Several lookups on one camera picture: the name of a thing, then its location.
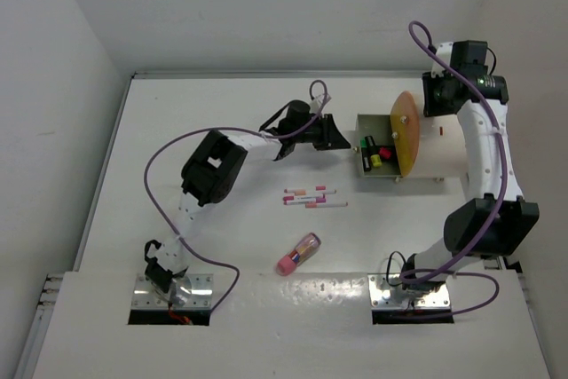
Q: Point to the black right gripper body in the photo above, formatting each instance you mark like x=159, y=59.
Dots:
x=435, y=92

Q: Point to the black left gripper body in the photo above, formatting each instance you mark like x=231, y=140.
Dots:
x=319, y=133

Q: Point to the green black highlighter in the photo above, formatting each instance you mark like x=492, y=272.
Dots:
x=368, y=142

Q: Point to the yellow black highlighter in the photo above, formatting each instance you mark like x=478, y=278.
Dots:
x=375, y=161

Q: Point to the pink black highlighter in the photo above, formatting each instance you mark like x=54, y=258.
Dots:
x=386, y=152

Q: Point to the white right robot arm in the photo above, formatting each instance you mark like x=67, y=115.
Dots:
x=496, y=217

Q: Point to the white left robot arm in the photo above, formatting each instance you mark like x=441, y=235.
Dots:
x=211, y=171

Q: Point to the yellow drawer with gold knob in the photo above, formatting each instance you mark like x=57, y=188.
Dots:
x=404, y=115

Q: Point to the white cylindrical drawer organizer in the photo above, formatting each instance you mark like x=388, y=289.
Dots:
x=442, y=152

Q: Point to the white pen magenta cap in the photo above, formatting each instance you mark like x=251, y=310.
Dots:
x=307, y=198

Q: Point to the white pen orange band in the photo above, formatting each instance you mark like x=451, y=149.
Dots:
x=305, y=191

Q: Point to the white pen pink tip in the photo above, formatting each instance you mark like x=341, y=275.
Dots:
x=324, y=205

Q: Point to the pink capped clip tube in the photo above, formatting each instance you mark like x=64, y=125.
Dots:
x=302, y=251

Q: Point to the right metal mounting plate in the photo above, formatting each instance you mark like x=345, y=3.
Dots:
x=385, y=296

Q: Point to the metal mounting plate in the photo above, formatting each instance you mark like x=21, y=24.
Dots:
x=385, y=296
x=189, y=293

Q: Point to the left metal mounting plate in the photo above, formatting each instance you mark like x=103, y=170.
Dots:
x=189, y=293

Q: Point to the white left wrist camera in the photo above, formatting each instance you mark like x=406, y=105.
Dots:
x=318, y=102

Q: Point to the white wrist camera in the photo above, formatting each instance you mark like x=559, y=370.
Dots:
x=318, y=102
x=442, y=51

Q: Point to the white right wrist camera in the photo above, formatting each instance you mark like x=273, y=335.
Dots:
x=442, y=51

